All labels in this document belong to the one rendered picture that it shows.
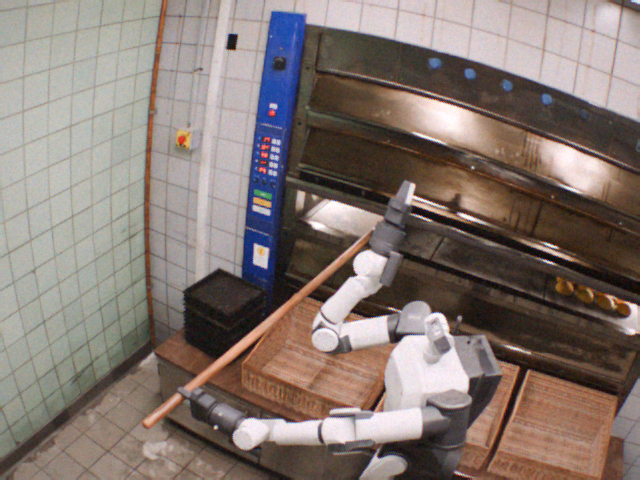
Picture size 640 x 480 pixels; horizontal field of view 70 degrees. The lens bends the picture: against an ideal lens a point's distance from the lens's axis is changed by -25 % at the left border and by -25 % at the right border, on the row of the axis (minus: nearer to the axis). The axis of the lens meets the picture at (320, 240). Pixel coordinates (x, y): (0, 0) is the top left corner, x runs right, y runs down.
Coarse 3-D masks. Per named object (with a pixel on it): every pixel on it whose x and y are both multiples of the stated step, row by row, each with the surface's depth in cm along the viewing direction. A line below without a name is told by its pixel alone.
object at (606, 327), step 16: (304, 224) 263; (320, 224) 265; (336, 240) 258; (352, 240) 256; (416, 256) 250; (432, 272) 244; (448, 272) 241; (464, 272) 243; (480, 288) 236; (496, 288) 233; (512, 288) 235; (528, 304) 228; (544, 304) 225; (576, 320) 219; (592, 320) 216; (624, 336) 210
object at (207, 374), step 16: (368, 240) 254; (304, 288) 213; (288, 304) 203; (272, 320) 194; (256, 336) 186; (240, 352) 178; (208, 368) 166; (192, 384) 158; (176, 400) 151; (160, 416) 144
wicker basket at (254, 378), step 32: (288, 320) 275; (352, 320) 265; (256, 352) 251; (288, 352) 277; (352, 352) 267; (384, 352) 262; (256, 384) 245; (288, 384) 235; (320, 384) 258; (352, 384) 260; (384, 384) 255; (320, 416) 235
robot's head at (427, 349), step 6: (426, 318) 154; (432, 318) 152; (444, 318) 153; (426, 324) 152; (432, 324) 150; (444, 324) 150; (426, 330) 151; (438, 330) 148; (444, 330) 148; (426, 336) 152; (432, 342) 146; (426, 348) 152; (426, 354) 151; (432, 354) 150
